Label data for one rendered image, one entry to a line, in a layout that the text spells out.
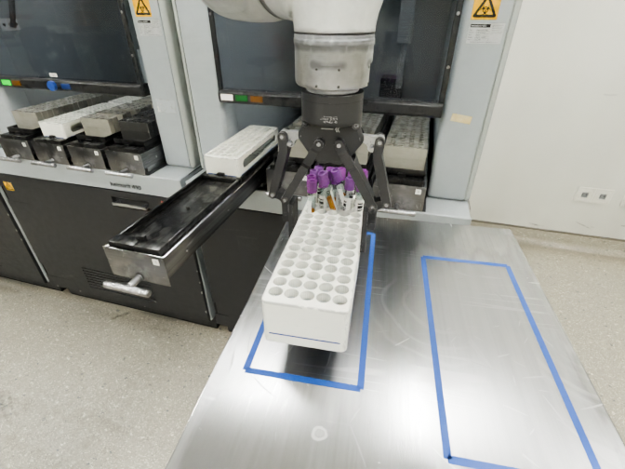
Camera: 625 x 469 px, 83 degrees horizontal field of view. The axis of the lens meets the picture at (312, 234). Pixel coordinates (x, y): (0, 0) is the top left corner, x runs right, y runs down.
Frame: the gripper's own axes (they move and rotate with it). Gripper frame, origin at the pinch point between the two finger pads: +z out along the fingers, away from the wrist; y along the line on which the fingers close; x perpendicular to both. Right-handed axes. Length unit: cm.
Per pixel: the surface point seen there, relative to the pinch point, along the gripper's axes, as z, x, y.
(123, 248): 10.4, 2.7, -39.7
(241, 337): 8.9, -14.6, -9.3
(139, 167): 15, 49, -68
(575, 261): 90, 138, 120
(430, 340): 8.9, -10.3, 15.6
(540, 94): 7, 156, 81
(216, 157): 4, 37, -35
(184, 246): 11.8, 7.7, -29.9
